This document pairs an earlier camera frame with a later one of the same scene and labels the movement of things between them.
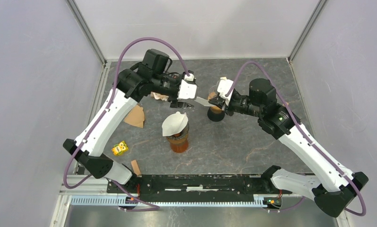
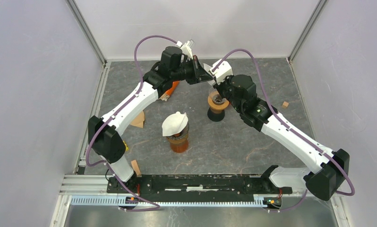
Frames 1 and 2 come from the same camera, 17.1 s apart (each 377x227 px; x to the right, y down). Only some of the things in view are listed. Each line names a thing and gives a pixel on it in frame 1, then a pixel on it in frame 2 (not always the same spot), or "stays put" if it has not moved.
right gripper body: (235, 105) -> (224, 89)
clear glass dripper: (213, 93) stays put
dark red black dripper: (215, 117) stays put
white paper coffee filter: (174, 123) stays put
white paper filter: (204, 101) -> (207, 67)
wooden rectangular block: (135, 167) stays put
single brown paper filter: (135, 117) stays put
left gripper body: (178, 105) -> (192, 75)
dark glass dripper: (180, 135) stays put
